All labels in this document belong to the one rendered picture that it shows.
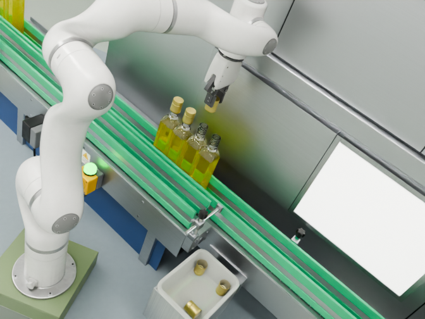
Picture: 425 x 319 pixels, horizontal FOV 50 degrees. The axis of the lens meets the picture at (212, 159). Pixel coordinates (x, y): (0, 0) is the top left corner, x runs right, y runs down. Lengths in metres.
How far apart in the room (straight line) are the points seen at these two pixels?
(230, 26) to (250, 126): 0.46
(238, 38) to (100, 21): 0.33
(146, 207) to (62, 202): 0.42
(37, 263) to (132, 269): 0.40
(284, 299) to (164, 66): 0.89
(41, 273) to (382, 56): 1.12
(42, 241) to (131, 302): 0.43
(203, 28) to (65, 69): 0.33
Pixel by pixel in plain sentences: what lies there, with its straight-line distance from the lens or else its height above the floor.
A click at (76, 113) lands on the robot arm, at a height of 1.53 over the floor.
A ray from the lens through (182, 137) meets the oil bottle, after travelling 1.44.
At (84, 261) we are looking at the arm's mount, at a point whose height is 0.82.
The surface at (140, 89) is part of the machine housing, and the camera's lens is 1.79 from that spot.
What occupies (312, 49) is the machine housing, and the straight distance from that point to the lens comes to 1.31.
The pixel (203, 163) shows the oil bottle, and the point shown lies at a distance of 1.42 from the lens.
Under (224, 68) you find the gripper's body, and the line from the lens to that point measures 1.24.
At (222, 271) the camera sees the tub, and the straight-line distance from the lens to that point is 1.46.
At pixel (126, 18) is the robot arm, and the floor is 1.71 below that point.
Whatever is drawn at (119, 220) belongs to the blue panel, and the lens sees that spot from 1.71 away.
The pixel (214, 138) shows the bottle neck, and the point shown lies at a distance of 1.40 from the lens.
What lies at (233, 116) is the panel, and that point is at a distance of 1.48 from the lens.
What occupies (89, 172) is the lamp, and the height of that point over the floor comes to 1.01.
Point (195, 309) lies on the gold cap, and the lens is 1.39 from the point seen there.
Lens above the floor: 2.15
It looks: 40 degrees down
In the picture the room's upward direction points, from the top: 23 degrees clockwise
